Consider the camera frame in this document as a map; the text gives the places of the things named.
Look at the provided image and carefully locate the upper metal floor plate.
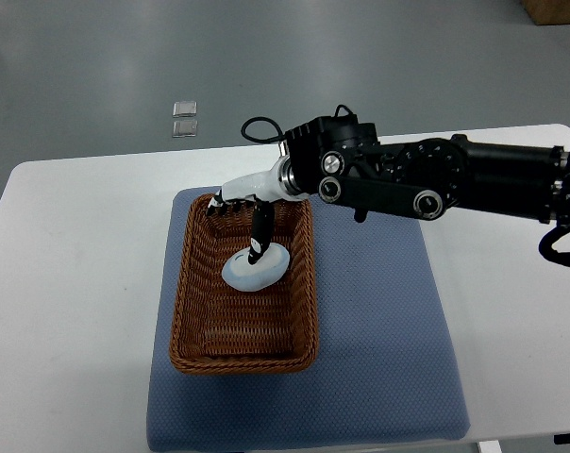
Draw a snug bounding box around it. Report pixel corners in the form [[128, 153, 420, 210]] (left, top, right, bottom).
[[173, 100, 197, 118]]

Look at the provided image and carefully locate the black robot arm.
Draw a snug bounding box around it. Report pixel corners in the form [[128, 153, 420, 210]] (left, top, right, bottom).
[[208, 105, 570, 267]]

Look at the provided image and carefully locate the light blue plush toy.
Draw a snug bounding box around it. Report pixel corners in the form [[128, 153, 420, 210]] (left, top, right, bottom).
[[221, 243, 290, 292]]

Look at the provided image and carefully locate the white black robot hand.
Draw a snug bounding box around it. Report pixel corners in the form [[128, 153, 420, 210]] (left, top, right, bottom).
[[206, 157, 294, 264]]

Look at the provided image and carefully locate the brown wicker basket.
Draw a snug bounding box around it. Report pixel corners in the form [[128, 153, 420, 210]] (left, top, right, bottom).
[[169, 193, 319, 375]]

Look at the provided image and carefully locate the metal floor plate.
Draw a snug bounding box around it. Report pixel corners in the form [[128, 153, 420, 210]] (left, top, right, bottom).
[[172, 119, 198, 138], [173, 100, 197, 118]]

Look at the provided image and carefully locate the blue fabric mat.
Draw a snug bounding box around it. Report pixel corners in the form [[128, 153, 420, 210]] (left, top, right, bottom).
[[147, 188, 470, 452]]

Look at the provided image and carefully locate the lower metal floor plate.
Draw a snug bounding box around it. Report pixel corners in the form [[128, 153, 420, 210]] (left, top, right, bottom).
[[172, 119, 198, 138]]

